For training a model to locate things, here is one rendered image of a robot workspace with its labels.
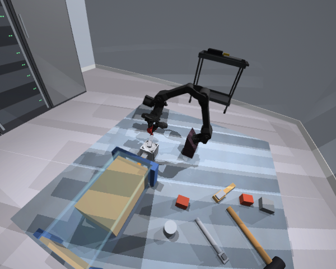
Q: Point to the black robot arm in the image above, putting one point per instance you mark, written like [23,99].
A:
[159,101]

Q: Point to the orange-red block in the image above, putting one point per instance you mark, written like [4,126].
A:
[182,202]
[246,199]

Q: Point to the wooden-handled mallet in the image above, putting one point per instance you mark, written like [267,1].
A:
[276,262]

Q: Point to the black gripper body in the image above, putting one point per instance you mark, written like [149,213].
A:
[162,125]

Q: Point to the grey cylinder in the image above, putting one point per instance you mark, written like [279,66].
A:
[169,228]

